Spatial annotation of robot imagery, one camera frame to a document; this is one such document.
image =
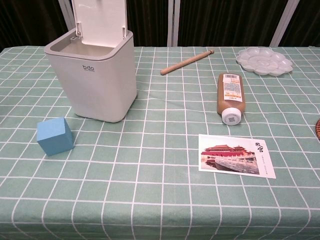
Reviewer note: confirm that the blue cube block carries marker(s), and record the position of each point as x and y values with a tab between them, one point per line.
53	137

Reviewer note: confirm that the white plastic container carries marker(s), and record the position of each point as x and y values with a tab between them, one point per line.
100	82

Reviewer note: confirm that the wooden stick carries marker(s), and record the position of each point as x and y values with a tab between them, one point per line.
186	62

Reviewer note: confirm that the brown sauce bottle white cap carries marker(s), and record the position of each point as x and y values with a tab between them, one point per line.
228	105

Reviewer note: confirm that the green white checked tablecloth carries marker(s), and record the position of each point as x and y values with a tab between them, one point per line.
160	200

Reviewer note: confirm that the palace photo postcard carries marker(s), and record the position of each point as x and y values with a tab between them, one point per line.
235	157

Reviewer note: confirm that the dark brown curtain panel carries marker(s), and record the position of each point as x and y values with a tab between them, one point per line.
147	22
225	22
25	20
307	22

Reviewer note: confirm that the white flower-shaped palette dish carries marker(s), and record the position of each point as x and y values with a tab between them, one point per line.
262	61

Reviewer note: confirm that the round woven rattan coaster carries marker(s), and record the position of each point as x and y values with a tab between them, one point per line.
318	130

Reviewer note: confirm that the grey metal frame pole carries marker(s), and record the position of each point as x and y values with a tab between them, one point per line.
66	12
285	22
173	22

